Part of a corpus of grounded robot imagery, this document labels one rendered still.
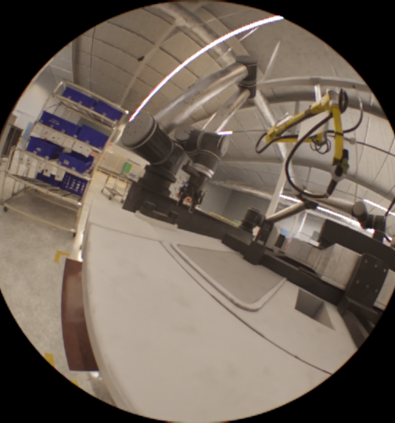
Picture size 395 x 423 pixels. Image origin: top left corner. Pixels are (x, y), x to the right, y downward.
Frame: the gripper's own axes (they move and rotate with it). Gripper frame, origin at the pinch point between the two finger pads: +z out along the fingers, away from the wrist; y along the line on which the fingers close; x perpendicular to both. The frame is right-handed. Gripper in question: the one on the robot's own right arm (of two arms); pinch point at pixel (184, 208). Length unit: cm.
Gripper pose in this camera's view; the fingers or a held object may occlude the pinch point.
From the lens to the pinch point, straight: 61.9
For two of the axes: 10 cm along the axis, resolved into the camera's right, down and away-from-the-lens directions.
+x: -6.6, -2.9, -6.9
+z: -4.2, 9.1, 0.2
